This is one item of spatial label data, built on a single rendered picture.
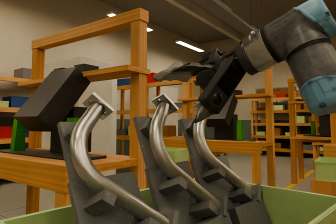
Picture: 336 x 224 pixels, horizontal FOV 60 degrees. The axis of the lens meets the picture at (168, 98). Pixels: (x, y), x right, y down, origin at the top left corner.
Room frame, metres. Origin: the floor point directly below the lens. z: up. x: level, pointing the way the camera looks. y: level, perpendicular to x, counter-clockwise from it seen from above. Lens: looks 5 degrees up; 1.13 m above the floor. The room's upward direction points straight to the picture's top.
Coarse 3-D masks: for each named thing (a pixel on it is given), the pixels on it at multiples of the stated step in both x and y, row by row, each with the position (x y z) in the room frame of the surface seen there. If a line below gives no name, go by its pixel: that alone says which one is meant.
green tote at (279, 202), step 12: (144, 192) 0.77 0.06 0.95; (264, 192) 0.82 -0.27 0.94; (276, 192) 0.79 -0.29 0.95; (288, 192) 0.77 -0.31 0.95; (300, 192) 0.75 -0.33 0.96; (264, 204) 0.82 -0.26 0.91; (276, 204) 0.80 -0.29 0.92; (288, 204) 0.77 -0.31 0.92; (300, 204) 0.75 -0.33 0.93; (312, 204) 0.73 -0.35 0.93; (324, 204) 0.71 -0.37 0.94; (24, 216) 0.56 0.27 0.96; (36, 216) 0.57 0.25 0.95; (48, 216) 0.59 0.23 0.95; (60, 216) 0.61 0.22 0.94; (72, 216) 0.63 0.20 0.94; (276, 216) 0.80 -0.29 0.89; (288, 216) 0.77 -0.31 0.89; (300, 216) 0.75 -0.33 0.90; (312, 216) 0.73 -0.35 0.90; (324, 216) 0.56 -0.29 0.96
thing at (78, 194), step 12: (60, 132) 0.55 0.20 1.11; (72, 168) 0.53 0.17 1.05; (72, 180) 0.52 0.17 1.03; (120, 180) 0.59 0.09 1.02; (132, 180) 0.61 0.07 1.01; (72, 192) 0.51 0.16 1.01; (84, 192) 0.53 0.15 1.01; (132, 192) 0.60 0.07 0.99; (72, 204) 0.51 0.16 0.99; (84, 204) 0.52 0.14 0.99; (84, 216) 0.51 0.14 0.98; (96, 216) 0.52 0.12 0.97; (108, 216) 0.54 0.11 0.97; (120, 216) 0.56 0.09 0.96; (132, 216) 0.57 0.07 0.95
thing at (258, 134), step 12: (276, 96) 10.03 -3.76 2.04; (300, 96) 9.54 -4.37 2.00; (252, 108) 10.49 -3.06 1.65; (276, 108) 10.04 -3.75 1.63; (288, 108) 9.84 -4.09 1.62; (300, 108) 9.61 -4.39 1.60; (252, 120) 10.49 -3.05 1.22; (264, 120) 10.31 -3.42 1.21; (300, 120) 9.57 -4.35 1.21; (252, 132) 10.49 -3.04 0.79; (264, 132) 10.29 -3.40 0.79; (276, 132) 10.07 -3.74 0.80; (288, 132) 9.81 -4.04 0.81; (276, 144) 10.08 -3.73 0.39
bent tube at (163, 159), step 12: (156, 96) 0.69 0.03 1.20; (156, 108) 0.67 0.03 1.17; (168, 108) 0.67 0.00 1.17; (156, 120) 0.63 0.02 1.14; (156, 132) 0.61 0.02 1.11; (156, 144) 0.60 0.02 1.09; (156, 156) 0.60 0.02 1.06; (168, 156) 0.61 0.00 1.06; (168, 168) 0.61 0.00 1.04; (180, 168) 0.63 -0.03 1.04; (192, 180) 0.64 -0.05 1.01; (192, 192) 0.64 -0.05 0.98; (204, 192) 0.66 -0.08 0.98; (216, 204) 0.68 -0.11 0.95
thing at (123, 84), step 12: (120, 84) 6.88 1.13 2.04; (156, 84) 6.15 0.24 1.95; (168, 84) 5.96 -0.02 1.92; (192, 84) 5.71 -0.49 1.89; (120, 96) 7.44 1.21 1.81; (192, 96) 5.70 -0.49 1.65; (120, 108) 7.43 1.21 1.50; (180, 108) 5.85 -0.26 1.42; (192, 108) 5.70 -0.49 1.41; (120, 120) 7.43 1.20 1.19; (120, 132) 6.91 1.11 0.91; (168, 132) 6.17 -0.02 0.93; (204, 132) 6.08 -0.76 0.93; (120, 144) 7.42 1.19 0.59
